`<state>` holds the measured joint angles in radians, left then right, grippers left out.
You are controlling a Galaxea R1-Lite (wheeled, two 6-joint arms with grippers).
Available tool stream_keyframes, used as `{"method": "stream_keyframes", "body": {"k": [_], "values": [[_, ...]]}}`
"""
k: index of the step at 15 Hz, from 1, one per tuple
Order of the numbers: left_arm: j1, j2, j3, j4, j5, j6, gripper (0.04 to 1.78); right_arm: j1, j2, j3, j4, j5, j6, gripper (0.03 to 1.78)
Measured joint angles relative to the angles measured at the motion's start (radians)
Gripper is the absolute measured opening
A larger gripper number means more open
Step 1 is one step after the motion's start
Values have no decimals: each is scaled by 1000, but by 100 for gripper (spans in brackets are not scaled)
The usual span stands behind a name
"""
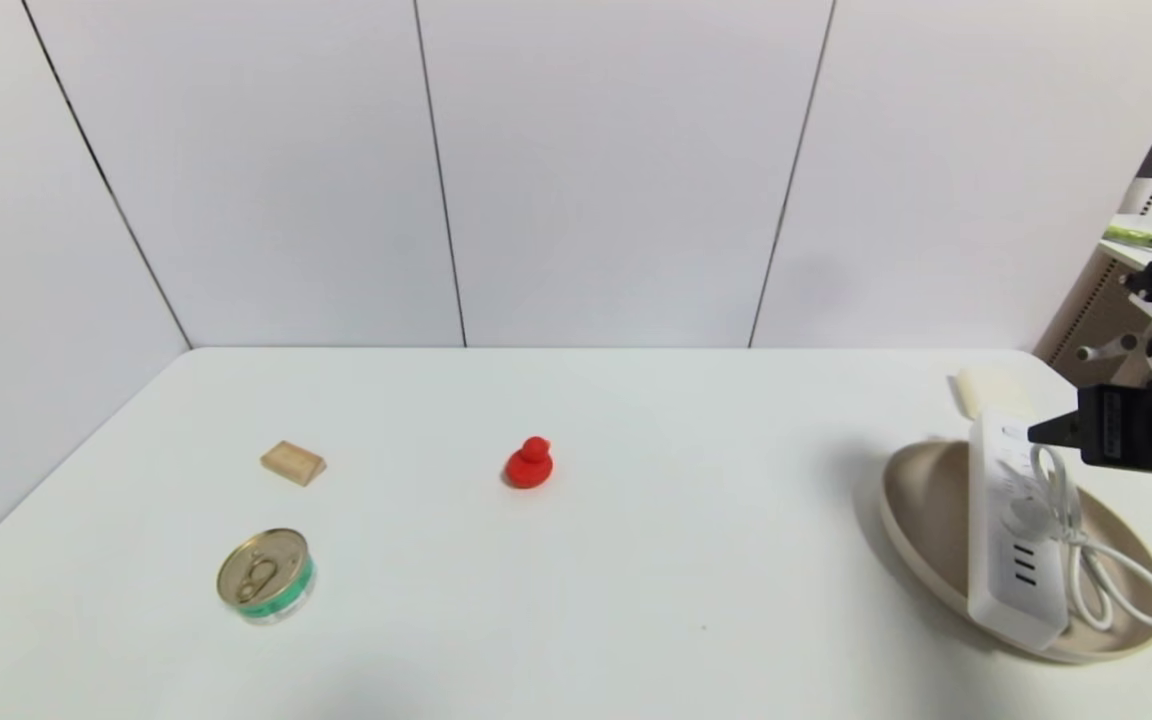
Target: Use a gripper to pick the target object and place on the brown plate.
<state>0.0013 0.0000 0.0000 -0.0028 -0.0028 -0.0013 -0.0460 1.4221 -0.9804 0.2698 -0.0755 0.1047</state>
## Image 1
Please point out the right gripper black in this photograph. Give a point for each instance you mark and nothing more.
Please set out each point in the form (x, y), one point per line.
(1106, 425)

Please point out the beige round plate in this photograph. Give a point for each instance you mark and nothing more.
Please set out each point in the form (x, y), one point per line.
(926, 520)

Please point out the white soap bar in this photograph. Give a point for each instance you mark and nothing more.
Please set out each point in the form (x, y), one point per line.
(986, 385)

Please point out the white side desk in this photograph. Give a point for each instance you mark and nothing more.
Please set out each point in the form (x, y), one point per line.
(1121, 345)

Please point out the red rubber duck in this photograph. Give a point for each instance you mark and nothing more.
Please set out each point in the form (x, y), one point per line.
(530, 466)

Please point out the small wooden block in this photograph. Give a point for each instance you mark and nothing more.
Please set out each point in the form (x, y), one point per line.
(292, 462)

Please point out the tin can with green label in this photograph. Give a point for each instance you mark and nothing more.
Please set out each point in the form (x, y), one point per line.
(262, 576)

